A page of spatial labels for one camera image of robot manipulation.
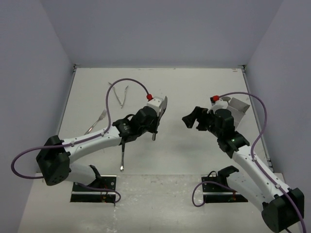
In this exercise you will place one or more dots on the long steel knife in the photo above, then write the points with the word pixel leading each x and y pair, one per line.
pixel 161 113

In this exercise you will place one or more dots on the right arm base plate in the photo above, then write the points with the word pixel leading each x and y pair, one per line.
pixel 213 193

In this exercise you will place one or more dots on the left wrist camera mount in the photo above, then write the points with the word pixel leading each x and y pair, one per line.
pixel 154 103

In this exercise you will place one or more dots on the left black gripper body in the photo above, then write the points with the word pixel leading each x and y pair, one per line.
pixel 151 128

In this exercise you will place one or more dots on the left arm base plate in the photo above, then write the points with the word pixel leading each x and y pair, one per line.
pixel 102 192

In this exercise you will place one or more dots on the short steel knife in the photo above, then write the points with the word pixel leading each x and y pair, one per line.
pixel 122 157

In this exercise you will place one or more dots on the clear plastic utensil container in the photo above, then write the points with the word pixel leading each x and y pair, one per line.
pixel 238 110

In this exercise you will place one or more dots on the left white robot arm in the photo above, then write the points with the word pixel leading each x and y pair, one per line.
pixel 58 158

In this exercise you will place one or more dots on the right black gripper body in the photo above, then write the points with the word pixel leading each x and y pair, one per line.
pixel 207 121

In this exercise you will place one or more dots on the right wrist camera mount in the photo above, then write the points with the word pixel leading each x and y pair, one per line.
pixel 217 103

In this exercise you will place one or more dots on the plain steel spoon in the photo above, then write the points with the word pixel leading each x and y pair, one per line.
pixel 226 98

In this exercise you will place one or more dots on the small steel fork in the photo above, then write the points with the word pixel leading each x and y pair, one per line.
pixel 125 94

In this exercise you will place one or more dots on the steel fork near left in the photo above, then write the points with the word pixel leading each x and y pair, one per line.
pixel 101 117

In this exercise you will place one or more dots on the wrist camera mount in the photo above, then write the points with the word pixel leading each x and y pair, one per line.
pixel 217 103
pixel 154 103

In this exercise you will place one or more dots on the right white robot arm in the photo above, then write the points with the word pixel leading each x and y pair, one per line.
pixel 280 205

